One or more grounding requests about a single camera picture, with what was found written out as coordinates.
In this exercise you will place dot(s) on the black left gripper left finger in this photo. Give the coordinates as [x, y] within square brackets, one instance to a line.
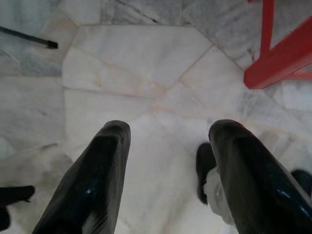
[92, 182]

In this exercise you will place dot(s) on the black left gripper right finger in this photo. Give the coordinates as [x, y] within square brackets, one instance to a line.
[256, 190]

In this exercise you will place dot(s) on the silver robot left leg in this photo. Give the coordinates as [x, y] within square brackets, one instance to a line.
[215, 195]

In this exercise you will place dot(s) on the black robot left foot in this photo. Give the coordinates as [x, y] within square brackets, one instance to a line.
[203, 165]

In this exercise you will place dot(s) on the red plastic stool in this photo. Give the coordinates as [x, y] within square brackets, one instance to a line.
[280, 58]

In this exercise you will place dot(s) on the silver clothes rack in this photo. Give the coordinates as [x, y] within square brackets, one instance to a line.
[50, 44]

